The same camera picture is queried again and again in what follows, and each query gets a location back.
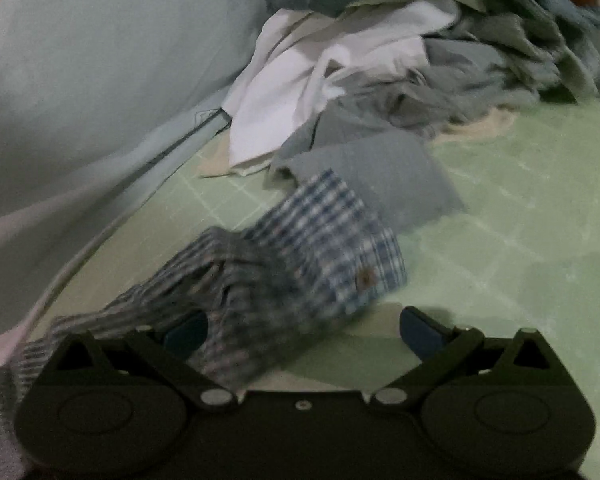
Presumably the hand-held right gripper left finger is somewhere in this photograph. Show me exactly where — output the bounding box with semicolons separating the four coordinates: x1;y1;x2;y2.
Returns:
44;310;239;412

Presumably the blue plaid shirt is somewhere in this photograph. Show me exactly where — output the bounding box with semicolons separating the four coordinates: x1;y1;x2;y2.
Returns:
0;170;409;480

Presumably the white garment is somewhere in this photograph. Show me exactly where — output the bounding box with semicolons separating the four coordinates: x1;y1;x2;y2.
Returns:
222;0;462;177

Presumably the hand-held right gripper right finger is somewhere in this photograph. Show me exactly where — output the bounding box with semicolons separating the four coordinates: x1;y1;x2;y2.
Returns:
371;306;572;412

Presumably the carrot-print light blue blanket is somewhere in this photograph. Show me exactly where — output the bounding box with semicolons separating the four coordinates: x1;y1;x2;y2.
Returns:
0;0;281;347

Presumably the cream garment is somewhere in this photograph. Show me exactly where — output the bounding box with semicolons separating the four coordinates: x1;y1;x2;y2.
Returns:
197;105;517;179

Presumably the green checked bed sheet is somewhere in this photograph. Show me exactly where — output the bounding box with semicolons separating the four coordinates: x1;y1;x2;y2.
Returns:
30;92;600;480

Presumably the grey garment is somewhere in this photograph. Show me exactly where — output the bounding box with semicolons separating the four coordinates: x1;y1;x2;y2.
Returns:
267;10;600;237

